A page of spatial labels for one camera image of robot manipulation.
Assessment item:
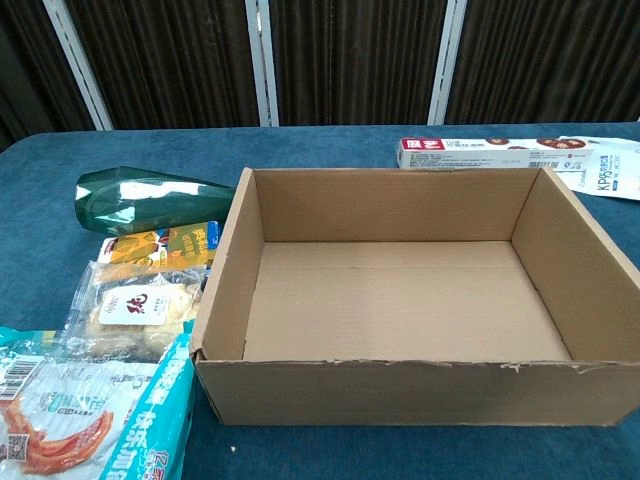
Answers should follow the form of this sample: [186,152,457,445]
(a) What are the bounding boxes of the yellow snack box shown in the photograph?
[97,220,224,269]

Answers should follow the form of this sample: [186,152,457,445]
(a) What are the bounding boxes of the green spray bottle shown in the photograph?
[74,165,236,236]

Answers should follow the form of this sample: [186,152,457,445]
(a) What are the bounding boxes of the clear bag of yellow pastries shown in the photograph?
[64,259,209,364]

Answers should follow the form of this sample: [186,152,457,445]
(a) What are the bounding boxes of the teal white snack bag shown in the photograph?
[0,322,196,480]

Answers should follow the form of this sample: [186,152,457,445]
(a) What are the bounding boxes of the open brown cardboard box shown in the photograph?
[188,166,640,429]

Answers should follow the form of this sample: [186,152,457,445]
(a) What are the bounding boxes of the long white wrap box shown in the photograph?
[398,137,596,171]

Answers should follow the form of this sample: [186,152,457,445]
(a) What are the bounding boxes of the white blue paper packet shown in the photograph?
[554,134,640,202]

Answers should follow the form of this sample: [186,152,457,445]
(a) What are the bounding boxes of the dark brown curtain panel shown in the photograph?
[446,0,640,126]
[268,0,446,127]
[0,0,96,151]
[64,0,262,131]

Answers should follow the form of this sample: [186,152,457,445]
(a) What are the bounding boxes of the white partition post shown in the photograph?
[42,0,115,132]
[427,0,470,126]
[243,0,280,128]

